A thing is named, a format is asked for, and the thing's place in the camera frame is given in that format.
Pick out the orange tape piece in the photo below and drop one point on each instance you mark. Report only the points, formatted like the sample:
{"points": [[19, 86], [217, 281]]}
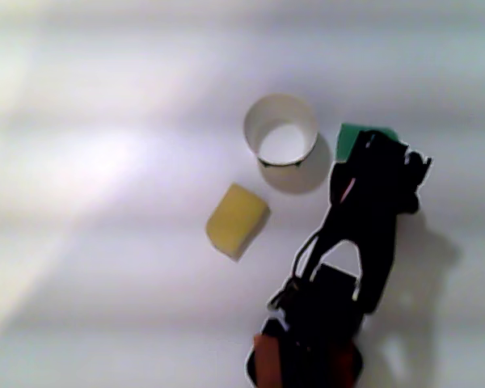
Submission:
{"points": [[268, 359]]}

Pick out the white paper cup green tape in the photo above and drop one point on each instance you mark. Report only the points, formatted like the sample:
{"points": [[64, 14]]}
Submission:
{"points": [[281, 133]]}

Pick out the yellow and white sponge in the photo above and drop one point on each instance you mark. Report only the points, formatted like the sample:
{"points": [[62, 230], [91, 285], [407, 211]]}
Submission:
{"points": [[236, 220]]}

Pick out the green and white sponge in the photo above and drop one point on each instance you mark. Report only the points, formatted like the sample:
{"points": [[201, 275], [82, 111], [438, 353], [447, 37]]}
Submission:
{"points": [[345, 141]]}

